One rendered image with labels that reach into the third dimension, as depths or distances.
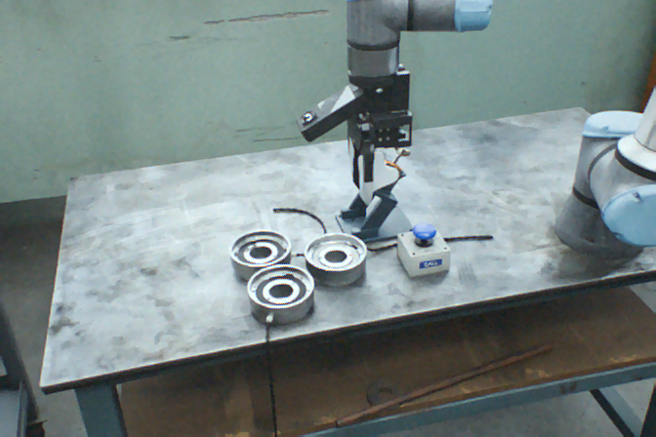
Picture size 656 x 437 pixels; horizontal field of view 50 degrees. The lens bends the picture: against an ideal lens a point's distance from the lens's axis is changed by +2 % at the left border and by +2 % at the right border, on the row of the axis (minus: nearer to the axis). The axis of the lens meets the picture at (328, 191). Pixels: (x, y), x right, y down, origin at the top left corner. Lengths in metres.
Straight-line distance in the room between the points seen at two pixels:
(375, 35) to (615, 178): 0.42
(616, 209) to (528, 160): 0.50
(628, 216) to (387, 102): 0.38
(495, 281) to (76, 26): 1.86
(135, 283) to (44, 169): 1.69
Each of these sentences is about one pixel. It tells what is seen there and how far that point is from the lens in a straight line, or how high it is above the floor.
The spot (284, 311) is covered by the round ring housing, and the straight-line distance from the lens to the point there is 1.08.
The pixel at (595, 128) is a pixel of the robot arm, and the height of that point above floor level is 1.02.
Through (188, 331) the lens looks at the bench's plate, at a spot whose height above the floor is 0.80.
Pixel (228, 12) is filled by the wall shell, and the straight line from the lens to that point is 2.65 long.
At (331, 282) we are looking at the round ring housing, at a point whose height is 0.81.
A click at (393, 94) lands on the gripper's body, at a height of 1.13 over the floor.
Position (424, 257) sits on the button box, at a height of 0.84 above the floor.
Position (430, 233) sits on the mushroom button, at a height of 0.87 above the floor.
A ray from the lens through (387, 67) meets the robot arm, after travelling 0.99.
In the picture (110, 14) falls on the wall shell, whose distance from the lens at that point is 2.64.
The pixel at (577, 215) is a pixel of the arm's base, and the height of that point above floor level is 0.86.
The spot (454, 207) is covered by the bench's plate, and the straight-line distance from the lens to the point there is 1.38.
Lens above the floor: 1.55
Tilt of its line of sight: 32 degrees down
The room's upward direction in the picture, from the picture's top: 2 degrees counter-clockwise
